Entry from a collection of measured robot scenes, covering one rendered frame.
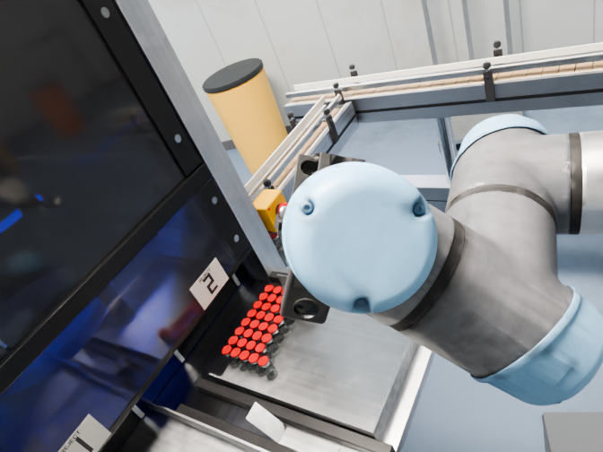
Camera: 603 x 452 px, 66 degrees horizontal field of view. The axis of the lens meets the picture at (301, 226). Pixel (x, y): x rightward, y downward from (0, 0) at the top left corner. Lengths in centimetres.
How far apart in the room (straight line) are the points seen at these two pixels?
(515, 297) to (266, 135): 300
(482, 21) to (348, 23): 85
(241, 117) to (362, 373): 250
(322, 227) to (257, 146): 304
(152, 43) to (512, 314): 72
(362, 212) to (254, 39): 338
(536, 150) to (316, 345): 63
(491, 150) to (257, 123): 285
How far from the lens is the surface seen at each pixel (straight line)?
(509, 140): 38
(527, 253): 30
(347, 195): 22
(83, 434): 84
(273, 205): 104
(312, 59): 353
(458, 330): 27
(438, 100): 151
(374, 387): 82
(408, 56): 346
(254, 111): 315
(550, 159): 37
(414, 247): 23
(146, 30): 85
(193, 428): 92
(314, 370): 87
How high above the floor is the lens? 156
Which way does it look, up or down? 35 degrees down
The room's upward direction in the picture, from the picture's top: 25 degrees counter-clockwise
